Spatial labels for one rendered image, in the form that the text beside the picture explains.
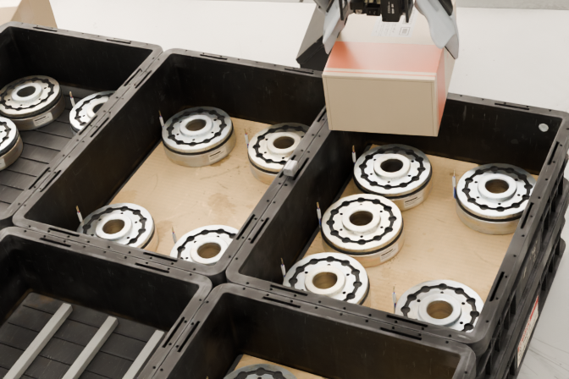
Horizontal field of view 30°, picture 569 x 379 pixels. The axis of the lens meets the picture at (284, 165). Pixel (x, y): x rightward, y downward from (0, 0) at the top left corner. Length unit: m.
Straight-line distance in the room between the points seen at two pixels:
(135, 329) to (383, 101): 0.42
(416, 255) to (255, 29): 0.81
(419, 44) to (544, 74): 0.69
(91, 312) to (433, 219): 0.44
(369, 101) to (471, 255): 0.28
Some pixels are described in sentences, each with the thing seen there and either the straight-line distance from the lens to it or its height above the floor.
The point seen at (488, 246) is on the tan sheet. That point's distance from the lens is 1.33.
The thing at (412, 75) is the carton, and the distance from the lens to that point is 1.12.
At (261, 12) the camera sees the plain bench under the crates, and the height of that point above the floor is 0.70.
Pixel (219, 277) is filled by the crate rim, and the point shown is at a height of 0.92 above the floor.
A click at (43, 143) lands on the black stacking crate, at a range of 1.63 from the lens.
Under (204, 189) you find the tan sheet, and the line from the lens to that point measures 1.46.
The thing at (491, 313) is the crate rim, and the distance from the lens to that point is 1.12.
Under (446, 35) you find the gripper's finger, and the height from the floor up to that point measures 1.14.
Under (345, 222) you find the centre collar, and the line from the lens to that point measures 1.32.
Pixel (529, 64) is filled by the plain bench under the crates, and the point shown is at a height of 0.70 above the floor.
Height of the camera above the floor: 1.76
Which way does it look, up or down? 39 degrees down
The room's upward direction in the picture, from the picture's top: 9 degrees counter-clockwise
